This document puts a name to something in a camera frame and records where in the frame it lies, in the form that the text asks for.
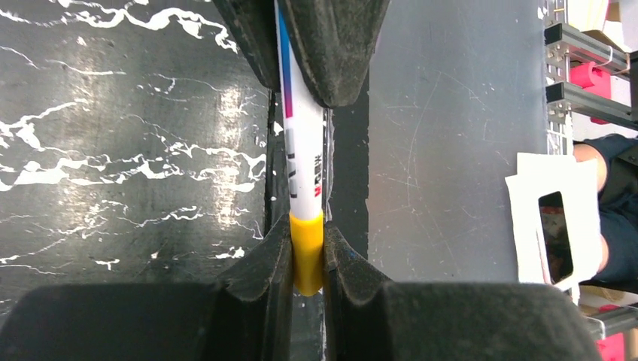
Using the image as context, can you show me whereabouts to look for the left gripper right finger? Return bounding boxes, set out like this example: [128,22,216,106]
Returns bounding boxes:
[324,223,600,360]

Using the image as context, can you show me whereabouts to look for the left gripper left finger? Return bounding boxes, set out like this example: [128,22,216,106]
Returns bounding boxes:
[1,216,293,360]

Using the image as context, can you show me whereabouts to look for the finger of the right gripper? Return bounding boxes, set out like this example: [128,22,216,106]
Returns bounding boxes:
[213,0,280,92]
[277,0,390,108]

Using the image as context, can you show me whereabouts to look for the white marker pen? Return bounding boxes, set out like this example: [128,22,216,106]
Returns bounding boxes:
[274,1,324,224]

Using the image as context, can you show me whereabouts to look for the yellow marker cap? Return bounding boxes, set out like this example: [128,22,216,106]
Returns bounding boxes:
[290,211,324,296]

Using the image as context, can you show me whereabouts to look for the white paper box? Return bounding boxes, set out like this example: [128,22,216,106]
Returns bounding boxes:
[505,153,603,291]

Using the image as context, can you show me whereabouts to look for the person in dark clothes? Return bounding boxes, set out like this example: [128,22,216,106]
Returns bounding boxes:
[573,134,637,283]

